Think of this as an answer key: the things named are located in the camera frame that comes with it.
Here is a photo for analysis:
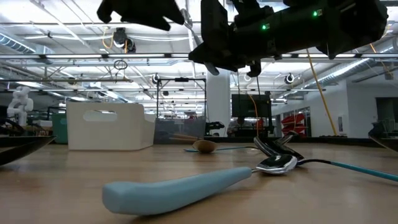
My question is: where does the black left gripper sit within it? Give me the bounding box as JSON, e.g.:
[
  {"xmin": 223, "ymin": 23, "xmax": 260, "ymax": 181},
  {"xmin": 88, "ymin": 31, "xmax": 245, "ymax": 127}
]
[{"xmin": 96, "ymin": 0, "xmax": 186, "ymax": 31}]

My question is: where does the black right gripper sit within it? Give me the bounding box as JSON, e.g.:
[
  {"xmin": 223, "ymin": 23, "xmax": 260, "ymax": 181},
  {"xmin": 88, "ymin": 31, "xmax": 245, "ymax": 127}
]
[{"xmin": 188, "ymin": 0, "xmax": 277, "ymax": 78}]

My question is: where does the light blue handled spoon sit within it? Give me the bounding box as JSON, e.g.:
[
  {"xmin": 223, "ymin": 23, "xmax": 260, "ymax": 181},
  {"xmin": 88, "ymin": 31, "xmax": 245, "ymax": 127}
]
[
  {"xmin": 180, "ymin": 8, "xmax": 221, "ymax": 77},
  {"xmin": 101, "ymin": 154, "xmax": 299, "ymax": 216}
]

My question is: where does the white building column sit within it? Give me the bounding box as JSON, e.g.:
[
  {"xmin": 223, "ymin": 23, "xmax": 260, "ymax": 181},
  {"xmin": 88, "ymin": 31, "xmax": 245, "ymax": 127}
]
[{"xmin": 206, "ymin": 70, "xmax": 231, "ymax": 138}]

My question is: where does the black monitor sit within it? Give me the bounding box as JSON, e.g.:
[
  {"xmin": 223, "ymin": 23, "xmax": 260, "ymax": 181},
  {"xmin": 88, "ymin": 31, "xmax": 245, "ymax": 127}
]
[{"xmin": 231, "ymin": 94, "xmax": 272, "ymax": 119}]

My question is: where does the seated person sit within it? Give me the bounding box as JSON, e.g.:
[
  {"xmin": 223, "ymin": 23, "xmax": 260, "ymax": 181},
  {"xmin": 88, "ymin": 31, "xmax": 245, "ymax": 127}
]
[{"xmin": 226, "ymin": 116, "xmax": 248, "ymax": 138}]

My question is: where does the dark grey plastic bin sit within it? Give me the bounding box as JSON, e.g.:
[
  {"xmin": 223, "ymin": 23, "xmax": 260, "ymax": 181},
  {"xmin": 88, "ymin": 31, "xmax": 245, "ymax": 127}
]
[{"xmin": 154, "ymin": 116, "xmax": 207, "ymax": 145}]

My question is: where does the red storage bin rack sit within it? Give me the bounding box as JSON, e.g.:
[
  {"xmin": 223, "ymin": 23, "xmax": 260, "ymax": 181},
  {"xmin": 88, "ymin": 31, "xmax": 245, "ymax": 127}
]
[{"xmin": 280, "ymin": 112, "xmax": 312, "ymax": 138}]

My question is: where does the long ceiling light strip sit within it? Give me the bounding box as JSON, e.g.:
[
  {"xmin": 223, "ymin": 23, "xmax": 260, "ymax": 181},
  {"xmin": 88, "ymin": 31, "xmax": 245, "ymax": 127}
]
[{"xmin": 0, "ymin": 53, "xmax": 398, "ymax": 60}]

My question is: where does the white plastic bin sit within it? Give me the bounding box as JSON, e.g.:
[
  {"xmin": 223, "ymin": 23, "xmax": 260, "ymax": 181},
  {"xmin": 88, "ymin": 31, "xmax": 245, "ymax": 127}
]
[{"xmin": 66, "ymin": 101, "xmax": 156, "ymax": 152}]

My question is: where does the teal plastic bin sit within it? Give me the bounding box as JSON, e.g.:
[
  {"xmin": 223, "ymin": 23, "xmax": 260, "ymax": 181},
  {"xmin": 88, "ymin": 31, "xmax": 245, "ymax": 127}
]
[{"xmin": 51, "ymin": 113, "xmax": 68, "ymax": 145}]

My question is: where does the black ceiling cable reel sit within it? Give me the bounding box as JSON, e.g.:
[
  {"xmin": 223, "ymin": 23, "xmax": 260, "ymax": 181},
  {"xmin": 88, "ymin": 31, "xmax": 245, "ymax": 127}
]
[{"xmin": 111, "ymin": 27, "xmax": 137, "ymax": 54}]

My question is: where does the black metal rig frame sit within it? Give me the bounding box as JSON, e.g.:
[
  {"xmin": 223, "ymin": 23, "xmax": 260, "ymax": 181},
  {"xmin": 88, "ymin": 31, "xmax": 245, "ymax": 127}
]
[{"xmin": 155, "ymin": 77, "xmax": 208, "ymax": 121}]

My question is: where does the yellow hanging cable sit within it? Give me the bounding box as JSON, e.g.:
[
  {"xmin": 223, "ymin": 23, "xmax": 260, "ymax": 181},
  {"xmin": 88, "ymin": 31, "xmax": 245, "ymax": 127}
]
[{"xmin": 305, "ymin": 49, "xmax": 339, "ymax": 137}]

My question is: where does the teal handled black spoon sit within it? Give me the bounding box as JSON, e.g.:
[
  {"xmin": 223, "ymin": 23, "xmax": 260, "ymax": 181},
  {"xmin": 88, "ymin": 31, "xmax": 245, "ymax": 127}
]
[{"xmin": 253, "ymin": 136, "xmax": 398, "ymax": 184}]

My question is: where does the silver ceiling duct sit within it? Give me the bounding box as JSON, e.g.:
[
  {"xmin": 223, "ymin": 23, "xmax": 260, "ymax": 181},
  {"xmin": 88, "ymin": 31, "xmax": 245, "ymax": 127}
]
[{"xmin": 303, "ymin": 57, "xmax": 374, "ymax": 91}]

